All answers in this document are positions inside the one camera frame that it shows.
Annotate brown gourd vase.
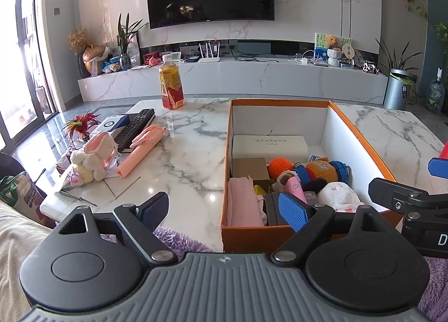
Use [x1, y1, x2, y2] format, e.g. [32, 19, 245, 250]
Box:
[81, 44, 111, 78]

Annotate green picture card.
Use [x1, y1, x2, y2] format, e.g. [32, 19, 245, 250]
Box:
[314, 32, 353, 61]

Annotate teddy bear on shelf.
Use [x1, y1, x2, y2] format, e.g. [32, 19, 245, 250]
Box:
[327, 48, 343, 68]

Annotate long white box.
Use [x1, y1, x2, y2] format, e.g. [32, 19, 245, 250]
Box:
[232, 135, 309, 162]

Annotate yellow red drink bottle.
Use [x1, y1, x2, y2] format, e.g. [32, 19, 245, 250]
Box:
[159, 61, 185, 110]

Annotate orange crochet ball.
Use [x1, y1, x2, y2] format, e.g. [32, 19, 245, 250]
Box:
[268, 157, 295, 180]

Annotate orange cardboard box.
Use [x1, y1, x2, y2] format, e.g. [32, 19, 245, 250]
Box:
[220, 98, 403, 254]

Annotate black remote control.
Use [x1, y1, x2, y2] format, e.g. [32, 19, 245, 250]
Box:
[114, 108, 156, 150]

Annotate pink plastic case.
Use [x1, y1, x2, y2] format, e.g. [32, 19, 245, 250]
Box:
[282, 171, 309, 204]

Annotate white router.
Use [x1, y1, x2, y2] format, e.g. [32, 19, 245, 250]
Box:
[198, 42, 221, 64]

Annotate clear water jug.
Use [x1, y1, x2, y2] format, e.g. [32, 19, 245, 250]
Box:
[425, 67, 446, 115]

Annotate dried flower bunch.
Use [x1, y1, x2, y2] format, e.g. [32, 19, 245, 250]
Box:
[67, 28, 90, 54]

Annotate purple fuzzy blanket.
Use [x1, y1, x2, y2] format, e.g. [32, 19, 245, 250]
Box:
[100, 226, 448, 322]

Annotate white and blue box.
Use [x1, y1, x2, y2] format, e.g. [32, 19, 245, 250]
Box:
[94, 114, 131, 138]

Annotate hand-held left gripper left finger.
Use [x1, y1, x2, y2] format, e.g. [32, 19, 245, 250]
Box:
[45, 192, 177, 267]

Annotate white lamb plush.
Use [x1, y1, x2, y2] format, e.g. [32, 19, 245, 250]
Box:
[308, 178, 365, 213]

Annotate white paper pad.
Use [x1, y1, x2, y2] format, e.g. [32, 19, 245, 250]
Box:
[39, 191, 85, 222]

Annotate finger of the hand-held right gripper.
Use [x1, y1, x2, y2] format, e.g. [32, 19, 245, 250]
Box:
[429, 157, 448, 179]
[369, 178, 448, 216]

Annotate red feather shuttlecock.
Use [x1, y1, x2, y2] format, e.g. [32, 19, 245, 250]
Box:
[62, 112, 101, 143]

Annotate tall-leaf plant in vase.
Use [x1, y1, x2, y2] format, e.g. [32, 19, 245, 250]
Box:
[116, 12, 150, 71]

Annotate glass sliding door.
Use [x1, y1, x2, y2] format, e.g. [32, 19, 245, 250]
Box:
[0, 0, 61, 141]

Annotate green printed bag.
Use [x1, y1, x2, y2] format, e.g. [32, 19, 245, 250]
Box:
[0, 171, 47, 222]

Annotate hanging green vine plant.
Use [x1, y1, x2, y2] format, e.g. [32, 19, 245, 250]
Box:
[433, 21, 448, 65]

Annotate round paper fan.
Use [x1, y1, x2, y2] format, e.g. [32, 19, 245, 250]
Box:
[341, 44, 356, 66]

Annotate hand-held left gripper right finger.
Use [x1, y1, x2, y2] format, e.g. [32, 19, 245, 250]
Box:
[271, 192, 407, 265]

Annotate pink white bunny plush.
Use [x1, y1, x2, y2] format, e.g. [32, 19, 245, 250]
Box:
[69, 132, 120, 183]

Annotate pink fabric pouch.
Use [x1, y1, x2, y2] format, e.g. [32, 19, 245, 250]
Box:
[227, 176, 269, 227]

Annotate grey trash can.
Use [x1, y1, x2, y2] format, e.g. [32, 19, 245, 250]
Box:
[384, 69, 418, 111]

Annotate long-leaf potted plant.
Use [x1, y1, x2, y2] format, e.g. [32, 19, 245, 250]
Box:
[375, 38, 425, 85]

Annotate brown bear plush keychain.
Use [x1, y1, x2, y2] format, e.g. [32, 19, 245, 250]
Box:
[294, 156, 351, 187]

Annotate white marble television cabinet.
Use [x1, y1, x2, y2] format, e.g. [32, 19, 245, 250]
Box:
[77, 59, 389, 104]

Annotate small brown box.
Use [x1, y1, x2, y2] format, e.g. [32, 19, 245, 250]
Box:
[231, 157, 271, 183]

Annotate beige sofa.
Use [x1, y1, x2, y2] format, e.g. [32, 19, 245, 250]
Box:
[0, 199, 58, 322]

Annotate metal tweezers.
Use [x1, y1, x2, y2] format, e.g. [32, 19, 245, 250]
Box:
[60, 188, 99, 208]

